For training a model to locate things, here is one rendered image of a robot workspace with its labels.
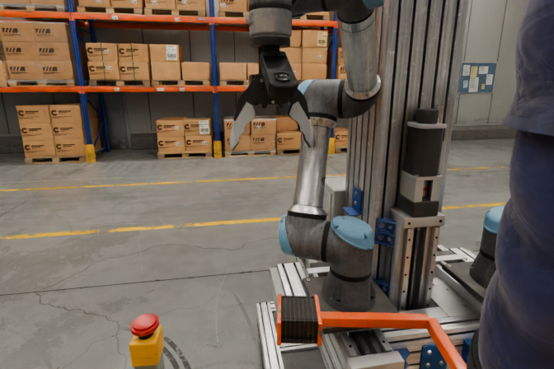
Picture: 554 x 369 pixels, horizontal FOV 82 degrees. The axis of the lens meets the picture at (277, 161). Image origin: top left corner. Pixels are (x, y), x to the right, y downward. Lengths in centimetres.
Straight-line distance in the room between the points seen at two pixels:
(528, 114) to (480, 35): 1107
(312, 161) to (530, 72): 65
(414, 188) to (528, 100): 68
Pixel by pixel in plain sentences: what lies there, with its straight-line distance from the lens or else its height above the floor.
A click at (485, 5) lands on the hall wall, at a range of 1158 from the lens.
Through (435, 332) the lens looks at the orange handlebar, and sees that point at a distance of 72.
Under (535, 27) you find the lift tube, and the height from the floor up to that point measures 169.
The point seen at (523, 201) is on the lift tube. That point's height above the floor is 153.
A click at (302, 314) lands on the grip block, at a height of 122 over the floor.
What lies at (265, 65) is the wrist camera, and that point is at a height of 167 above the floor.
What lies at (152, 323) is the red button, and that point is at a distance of 98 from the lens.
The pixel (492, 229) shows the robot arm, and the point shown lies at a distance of 117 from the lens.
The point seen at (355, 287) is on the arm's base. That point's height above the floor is 111.
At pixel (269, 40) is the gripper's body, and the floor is 171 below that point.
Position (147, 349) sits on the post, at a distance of 100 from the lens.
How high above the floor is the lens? 164
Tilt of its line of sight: 14 degrees down
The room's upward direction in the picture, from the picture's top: straight up
